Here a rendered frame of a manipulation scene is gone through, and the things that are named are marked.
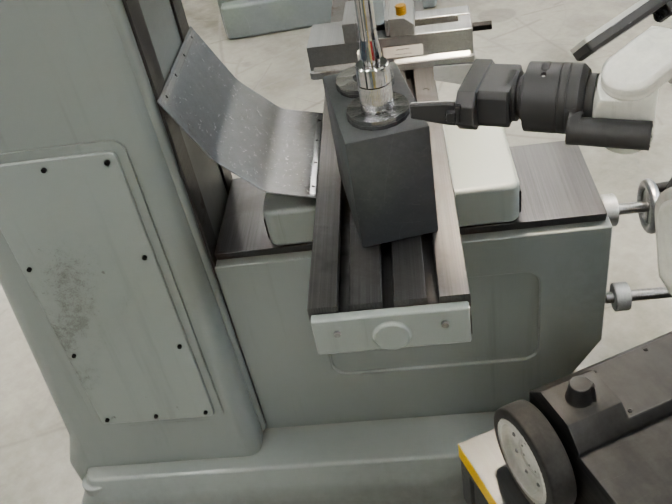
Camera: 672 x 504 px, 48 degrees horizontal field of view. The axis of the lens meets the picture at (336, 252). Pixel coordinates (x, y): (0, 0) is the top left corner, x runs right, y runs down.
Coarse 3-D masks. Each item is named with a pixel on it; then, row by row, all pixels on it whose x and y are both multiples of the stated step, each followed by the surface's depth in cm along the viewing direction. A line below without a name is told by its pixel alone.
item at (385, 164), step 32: (352, 96) 112; (352, 128) 105; (384, 128) 104; (416, 128) 103; (352, 160) 104; (384, 160) 105; (416, 160) 106; (352, 192) 108; (384, 192) 109; (416, 192) 109; (384, 224) 112; (416, 224) 113
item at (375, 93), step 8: (360, 80) 102; (368, 80) 102; (376, 80) 102; (384, 80) 102; (360, 88) 103; (368, 88) 103; (376, 88) 102; (384, 88) 103; (360, 96) 105; (368, 96) 103; (376, 96) 103; (384, 96) 103; (392, 96) 105; (360, 104) 106; (368, 104) 104; (376, 104) 104; (384, 104) 104; (392, 104) 106; (368, 112) 105; (376, 112) 105
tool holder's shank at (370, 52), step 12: (360, 0) 96; (372, 0) 97; (360, 12) 97; (372, 12) 97; (360, 24) 98; (372, 24) 98; (360, 36) 99; (372, 36) 99; (360, 48) 101; (372, 48) 100; (372, 60) 101
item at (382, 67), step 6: (360, 60) 104; (384, 60) 102; (360, 66) 102; (366, 66) 102; (372, 66) 102; (378, 66) 101; (384, 66) 101; (360, 72) 102; (366, 72) 101; (372, 72) 101; (378, 72) 101; (384, 72) 102
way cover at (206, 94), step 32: (192, 32) 152; (192, 64) 146; (160, 96) 130; (192, 96) 140; (224, 96) 151; (256, 96) 161; (192, 128) 134; (224, 128) 144; (256, 128) 152; (288, 128) 158; (320, 128) 159; (224, 160) 138; (256, 160) 144; (288, 160) 148; (288, 192) 140
